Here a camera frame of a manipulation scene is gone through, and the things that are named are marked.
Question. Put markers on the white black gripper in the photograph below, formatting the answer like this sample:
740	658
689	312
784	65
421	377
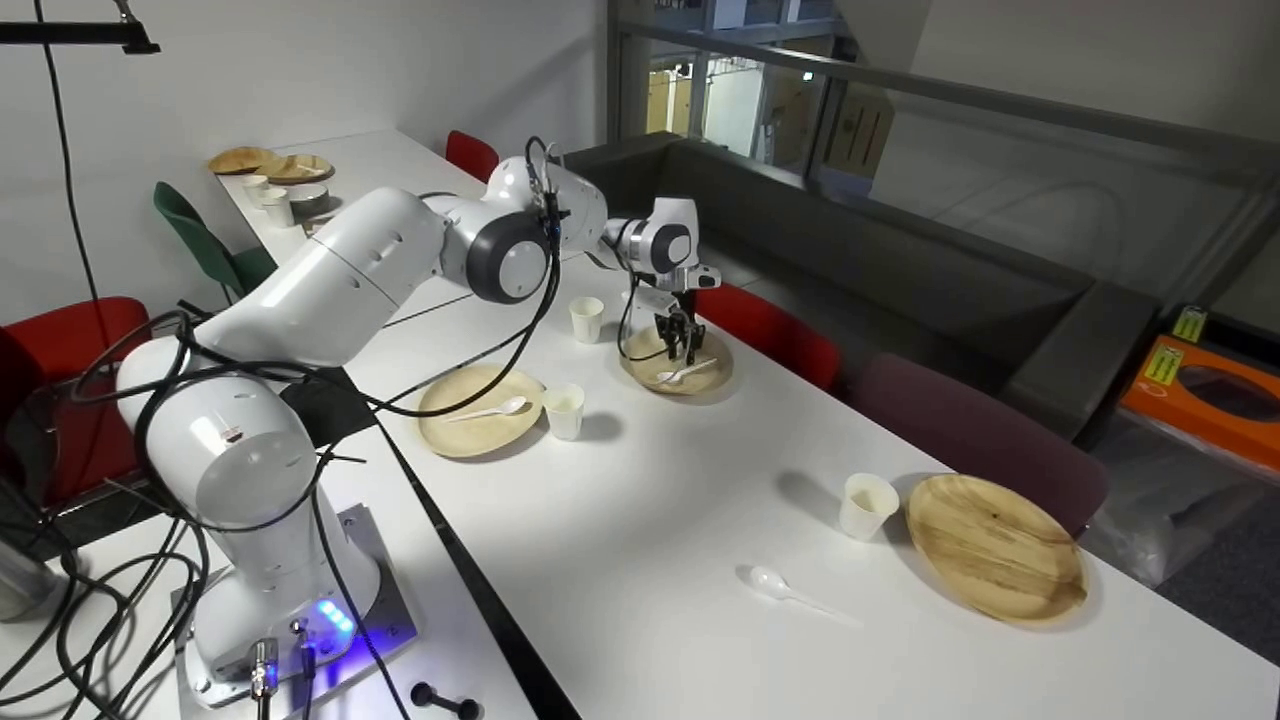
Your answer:
666	252

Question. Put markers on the clear plastic spoon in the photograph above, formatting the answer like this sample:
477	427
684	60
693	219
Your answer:
674	377
779	588

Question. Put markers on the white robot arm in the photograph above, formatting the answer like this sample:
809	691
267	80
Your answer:
242	461

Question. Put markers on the left wooden plate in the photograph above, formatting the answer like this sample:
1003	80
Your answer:
653	371

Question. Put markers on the wooden plate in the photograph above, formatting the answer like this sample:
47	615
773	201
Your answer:
995	550
653	371
477	389

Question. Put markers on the white spoon on near plate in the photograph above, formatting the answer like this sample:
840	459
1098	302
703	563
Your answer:
513	404

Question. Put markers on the near wooden plate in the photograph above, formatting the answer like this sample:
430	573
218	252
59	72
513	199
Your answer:
477	389

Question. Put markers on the far wooden plate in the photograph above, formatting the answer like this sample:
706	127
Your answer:
995	550

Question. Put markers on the white paper cup left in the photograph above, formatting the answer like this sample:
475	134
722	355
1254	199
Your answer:
584	318

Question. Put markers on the white paper cup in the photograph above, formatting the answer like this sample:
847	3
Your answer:
865	505
565	408
584	318

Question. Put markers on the white paper cup right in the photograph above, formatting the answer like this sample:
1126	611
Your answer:
565	408

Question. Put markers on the grey sofa bench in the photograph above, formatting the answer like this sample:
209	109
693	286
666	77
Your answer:
869	276

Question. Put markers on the white paper cup far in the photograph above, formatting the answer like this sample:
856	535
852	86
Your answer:
865	505

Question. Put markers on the dark maroon chair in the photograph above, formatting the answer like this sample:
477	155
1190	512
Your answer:
980	439

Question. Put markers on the black dumbbell shaped tool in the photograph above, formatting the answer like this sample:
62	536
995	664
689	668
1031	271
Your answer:
430	698

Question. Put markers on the green chair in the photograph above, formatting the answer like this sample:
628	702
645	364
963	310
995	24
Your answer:
238	272

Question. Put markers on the orange black box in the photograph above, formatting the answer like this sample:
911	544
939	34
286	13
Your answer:
1209	397

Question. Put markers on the red chair behind robot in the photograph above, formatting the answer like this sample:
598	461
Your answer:
62	432

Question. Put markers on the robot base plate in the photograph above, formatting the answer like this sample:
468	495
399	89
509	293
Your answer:
297	611

